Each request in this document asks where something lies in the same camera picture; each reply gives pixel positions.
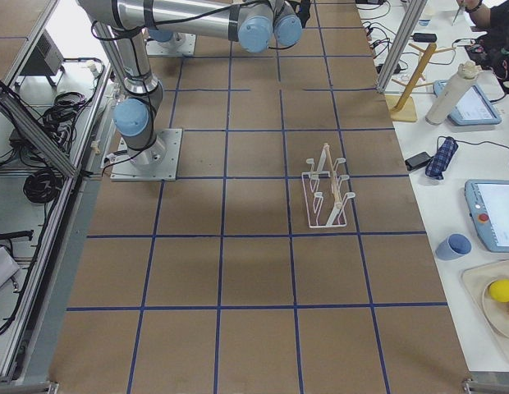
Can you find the white wire cup rack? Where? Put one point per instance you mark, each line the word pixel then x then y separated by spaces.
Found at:
pixel 324 191

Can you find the blue teach pendant far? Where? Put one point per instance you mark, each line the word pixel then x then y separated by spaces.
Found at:
pixel 474 109

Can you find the blue cup on side table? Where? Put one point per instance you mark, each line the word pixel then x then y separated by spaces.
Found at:
pixel 453 247

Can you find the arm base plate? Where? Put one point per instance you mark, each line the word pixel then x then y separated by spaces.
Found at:
pixel 179 45
pixel 157 163

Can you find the aluminium frame post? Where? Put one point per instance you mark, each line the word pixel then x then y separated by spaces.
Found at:
pixel 407 25

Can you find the blue teach pendant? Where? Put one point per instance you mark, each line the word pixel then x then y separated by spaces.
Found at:
pixel 474 109
pixel 488 202

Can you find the blue teach pendant near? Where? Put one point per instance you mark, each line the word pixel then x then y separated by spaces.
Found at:
pixel 488 202

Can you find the folded blue plaid umbrella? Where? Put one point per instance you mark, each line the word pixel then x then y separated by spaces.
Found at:
pixel 441 160

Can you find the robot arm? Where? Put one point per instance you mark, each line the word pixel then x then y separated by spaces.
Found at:
pixel 119 26

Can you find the yellow toy fruit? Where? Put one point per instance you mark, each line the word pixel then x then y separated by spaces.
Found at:
pixel 499 290

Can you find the beige plate on side table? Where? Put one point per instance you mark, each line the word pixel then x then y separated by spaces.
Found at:
pixel 496 314

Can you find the wooden mug tree stand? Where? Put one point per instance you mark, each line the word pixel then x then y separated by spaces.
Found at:
pixel 402 108

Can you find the black phone on table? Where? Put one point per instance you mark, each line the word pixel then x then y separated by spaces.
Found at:
pixel 417 161

